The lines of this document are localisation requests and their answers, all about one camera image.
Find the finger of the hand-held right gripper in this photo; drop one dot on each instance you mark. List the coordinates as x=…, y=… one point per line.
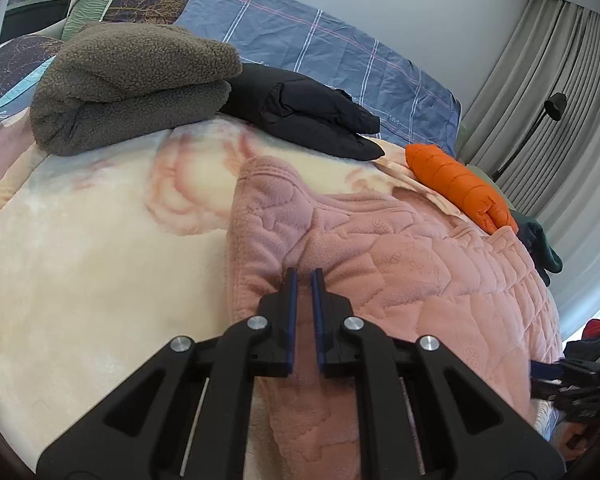
x=555, y=395
x=547, y=370

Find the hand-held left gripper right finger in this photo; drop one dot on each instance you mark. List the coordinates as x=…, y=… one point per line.
x=319, y=330

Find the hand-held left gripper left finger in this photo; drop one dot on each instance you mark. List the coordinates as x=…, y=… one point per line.
x=291, y=330

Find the pink quilted jacket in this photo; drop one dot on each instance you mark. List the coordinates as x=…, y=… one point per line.
x=405, y=285

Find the person's right hand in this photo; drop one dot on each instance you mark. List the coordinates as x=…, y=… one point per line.
x=567, y=442

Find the red garment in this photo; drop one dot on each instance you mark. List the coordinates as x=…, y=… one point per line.
x=595, y=330

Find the teal garment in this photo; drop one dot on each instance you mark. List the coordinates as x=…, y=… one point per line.
x=537, y=245

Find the grey pleated curtain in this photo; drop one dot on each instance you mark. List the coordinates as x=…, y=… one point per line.
x=580, y=185

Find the cartoon bear blanket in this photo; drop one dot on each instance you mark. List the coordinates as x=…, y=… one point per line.
x=105, y=260

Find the orange puffer jacket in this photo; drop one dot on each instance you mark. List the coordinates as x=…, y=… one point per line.
x=455, y=180

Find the black puffer jacket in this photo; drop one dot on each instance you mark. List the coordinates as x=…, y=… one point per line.
x=305, y=110

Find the black floor lamp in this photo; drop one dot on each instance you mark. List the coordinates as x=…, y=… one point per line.
x=555, y=105

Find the blue plaid quilt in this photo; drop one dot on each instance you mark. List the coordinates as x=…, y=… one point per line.
x=330, y=45

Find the brown fleece jacket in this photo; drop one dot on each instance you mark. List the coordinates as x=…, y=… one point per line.
x=130, y=85

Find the green ribbed pillow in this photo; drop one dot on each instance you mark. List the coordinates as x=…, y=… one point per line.
x=87, y=10

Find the dark printed bedspread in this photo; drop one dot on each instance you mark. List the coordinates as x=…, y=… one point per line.
x=10, y=60

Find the dark kitchen cabinet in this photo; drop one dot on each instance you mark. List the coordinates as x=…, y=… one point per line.
x=25, y=15

